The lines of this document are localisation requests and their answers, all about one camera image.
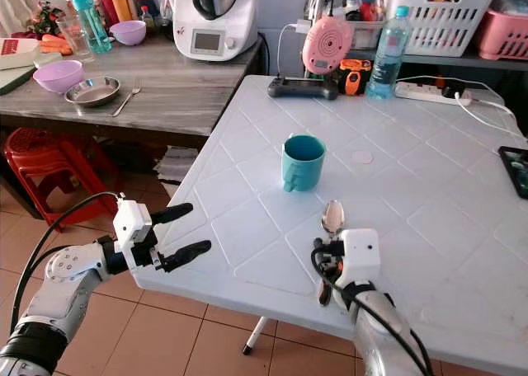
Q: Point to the white and red box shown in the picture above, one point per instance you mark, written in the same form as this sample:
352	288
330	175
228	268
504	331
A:
18	53

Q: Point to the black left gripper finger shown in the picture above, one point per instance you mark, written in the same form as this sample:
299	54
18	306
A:
172	213
186	256

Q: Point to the teal plastic mug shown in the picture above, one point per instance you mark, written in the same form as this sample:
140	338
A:
302	166

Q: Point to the small potted plant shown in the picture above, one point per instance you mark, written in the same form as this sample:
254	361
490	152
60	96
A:
46	19

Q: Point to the red plastic stool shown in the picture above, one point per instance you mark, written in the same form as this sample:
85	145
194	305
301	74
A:
41	155

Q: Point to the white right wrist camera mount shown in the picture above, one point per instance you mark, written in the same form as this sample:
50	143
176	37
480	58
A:
360	256

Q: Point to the green cutting board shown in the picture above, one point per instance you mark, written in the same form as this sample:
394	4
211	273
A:
16	77

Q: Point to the white power strip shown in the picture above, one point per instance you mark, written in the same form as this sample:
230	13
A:
425	92

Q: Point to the pink plastic basket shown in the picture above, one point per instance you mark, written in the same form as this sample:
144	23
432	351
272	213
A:
503	36

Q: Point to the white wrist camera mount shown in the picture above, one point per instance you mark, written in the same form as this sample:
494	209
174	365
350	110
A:
360	256
132	223

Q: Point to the clear drinking glass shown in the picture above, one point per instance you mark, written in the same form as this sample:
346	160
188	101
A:
76	40

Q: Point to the red plastic container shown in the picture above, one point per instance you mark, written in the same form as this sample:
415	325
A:
106	5

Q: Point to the orange carrots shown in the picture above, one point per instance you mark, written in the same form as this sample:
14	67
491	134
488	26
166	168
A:
54	44

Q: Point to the metal spoon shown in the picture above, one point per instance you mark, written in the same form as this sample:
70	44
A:
332	216

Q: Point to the black handheld controller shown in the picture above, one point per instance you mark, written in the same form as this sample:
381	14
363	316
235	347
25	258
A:
301	87

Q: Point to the small white round disc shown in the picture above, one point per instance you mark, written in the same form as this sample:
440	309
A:
361	157

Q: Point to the white table leg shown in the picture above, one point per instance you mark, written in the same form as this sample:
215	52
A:
256	336

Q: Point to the black smartphone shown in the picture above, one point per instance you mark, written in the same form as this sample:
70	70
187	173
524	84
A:
516	171

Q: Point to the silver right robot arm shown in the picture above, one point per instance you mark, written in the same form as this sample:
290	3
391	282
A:
388	335

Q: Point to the stainless steel bowl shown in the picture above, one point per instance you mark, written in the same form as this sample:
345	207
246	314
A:
92	91

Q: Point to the teal drinking bottle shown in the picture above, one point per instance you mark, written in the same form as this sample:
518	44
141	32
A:
91	21

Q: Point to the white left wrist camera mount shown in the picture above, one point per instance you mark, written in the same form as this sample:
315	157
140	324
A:
132	223

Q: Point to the small purple plastic bowl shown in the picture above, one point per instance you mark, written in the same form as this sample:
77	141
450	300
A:
128	33

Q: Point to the white kitchen food processor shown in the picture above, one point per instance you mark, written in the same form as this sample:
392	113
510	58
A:
214	21

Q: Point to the pink round speaker device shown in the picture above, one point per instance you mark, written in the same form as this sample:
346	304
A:
327	44

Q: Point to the white plastic laundry basket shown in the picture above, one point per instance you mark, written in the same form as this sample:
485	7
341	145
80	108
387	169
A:
445	21

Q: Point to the clear blue water bottle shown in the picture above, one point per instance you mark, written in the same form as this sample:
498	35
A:
389	58

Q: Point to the stack of white papers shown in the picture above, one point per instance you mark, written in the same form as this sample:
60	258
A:
175	163

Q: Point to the orange and black gadget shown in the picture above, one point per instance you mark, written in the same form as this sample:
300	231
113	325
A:
354	77

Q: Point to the orange sauce bottle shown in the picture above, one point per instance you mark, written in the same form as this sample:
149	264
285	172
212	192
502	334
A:
121	5

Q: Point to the large purple plastic bowl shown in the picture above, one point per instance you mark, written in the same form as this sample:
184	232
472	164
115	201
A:
58	76

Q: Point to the metal fork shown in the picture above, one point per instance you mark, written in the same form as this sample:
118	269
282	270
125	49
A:
127	101

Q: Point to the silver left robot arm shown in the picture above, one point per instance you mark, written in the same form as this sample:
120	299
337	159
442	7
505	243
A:
73	285

